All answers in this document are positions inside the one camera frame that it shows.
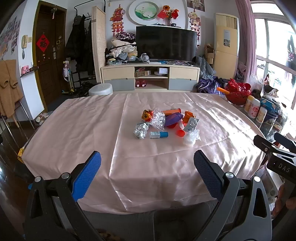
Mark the grey plush toy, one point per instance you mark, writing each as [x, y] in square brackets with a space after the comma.
[143, 57]

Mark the orange snack wrapper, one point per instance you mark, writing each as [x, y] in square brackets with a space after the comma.
[187, 115]

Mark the cream intercom phone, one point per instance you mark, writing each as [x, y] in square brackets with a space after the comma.
[24, 42]

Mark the blue patterned tin can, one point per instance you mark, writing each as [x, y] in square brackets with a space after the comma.
[272, 118]

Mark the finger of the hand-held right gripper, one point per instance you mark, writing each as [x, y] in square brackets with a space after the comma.
[285, 141]
[263, 142]

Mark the crumpled clear cellophane wrap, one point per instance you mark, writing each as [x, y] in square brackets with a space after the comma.
[158, 120]

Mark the dark hanging coats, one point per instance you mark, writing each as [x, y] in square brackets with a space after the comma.
[78, 44]

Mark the purple plastic lid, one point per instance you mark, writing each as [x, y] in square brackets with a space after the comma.
[173, 119]

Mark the cream folding screen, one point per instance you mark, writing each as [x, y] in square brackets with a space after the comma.
[99, 46]

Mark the red diamond door poster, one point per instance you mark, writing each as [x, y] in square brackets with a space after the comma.
[42, 44]

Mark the hanging child's bag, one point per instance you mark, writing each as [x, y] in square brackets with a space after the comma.
[66, 70]

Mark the red yellow snack packet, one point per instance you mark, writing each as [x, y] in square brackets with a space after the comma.
[147, 115]

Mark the person's right hand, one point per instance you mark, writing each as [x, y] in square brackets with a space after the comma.
[285, 199]

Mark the black television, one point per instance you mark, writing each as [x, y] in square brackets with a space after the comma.
[166, 42]

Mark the brown wooden door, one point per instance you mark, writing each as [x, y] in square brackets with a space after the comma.
[46, 69]

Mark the pink plush toy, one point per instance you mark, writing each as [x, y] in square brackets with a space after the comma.
[24, 70]

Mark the red plastic basket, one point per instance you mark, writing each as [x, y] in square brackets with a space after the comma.
[238, 91]

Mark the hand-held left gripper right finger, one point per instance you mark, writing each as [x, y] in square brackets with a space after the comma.
[207, 176]

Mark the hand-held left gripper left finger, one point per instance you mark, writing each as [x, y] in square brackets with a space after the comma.
[89, 176]

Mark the wall photo collage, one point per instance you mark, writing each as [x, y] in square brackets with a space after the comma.
[9, 39]

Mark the cardboard box on shelf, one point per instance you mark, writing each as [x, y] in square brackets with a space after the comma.
[142, 73]

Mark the white board panel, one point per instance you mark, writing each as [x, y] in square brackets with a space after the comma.
[32, 97]

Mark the hanging door ornament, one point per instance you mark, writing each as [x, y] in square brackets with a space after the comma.
[54, 12]

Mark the small blue-capped bottle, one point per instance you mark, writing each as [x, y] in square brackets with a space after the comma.
[159, 134]

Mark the pink curtain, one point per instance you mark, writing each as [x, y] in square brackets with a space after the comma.
[246, 34]

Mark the white round stool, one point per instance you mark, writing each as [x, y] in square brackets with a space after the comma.
[100, 90]

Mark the crumpled silver paper ball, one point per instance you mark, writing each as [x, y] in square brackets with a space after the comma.
[141, 131]

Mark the small white bottle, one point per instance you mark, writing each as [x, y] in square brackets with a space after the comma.
[181, 125]

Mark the yellow green scooter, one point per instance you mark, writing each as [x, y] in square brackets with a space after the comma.
[69, 89]

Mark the brown coat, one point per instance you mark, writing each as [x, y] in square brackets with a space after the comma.
[9, 88]

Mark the window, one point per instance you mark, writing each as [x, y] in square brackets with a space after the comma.
[275, 46]

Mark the red ornaments with sunflower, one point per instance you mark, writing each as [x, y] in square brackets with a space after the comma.
[168, 14]

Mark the red hanging wall decoration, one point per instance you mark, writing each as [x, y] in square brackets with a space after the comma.
[117, 20]
[195, 23]

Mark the wall poster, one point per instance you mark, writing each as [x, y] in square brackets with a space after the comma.
[196, 5]

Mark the purple bag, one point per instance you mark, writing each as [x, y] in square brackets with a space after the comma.
[208, 84]

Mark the orange toy bat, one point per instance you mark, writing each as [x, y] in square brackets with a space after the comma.
[223, 90]

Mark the round wall picture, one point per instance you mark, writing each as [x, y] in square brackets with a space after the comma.
[143, 11]

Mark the orange tube container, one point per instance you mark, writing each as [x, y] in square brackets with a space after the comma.
[172, 111]

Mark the red plastic cap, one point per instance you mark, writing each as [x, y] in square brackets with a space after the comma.
[180, 133]

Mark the cardboard boxes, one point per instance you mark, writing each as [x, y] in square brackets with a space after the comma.
[209, 54]

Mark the silver foil packet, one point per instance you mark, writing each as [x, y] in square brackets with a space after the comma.
[192, 124]

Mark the red toy car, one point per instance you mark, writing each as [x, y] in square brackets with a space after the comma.
[140, 83]

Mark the white jar cream label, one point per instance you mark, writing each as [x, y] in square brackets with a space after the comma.
[261, 115]

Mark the white bottle yellow label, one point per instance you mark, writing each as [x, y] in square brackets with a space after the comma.
[249, 103]

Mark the pink satin tablecloth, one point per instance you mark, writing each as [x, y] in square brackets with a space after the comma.
[92, 127]

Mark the grey clothing heap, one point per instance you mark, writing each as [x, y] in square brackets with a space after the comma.
[204, 67]

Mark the white bottle pink label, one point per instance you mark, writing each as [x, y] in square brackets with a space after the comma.
[254, 109]

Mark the cream grey TV cabinet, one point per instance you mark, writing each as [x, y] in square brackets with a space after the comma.
[185, 74]

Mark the pile of clothes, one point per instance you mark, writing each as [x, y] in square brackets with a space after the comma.
[121, 49]

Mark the white round box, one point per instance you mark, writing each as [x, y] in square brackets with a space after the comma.
[161, 71]

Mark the metal chair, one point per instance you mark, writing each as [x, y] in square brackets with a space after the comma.
[20, 118]

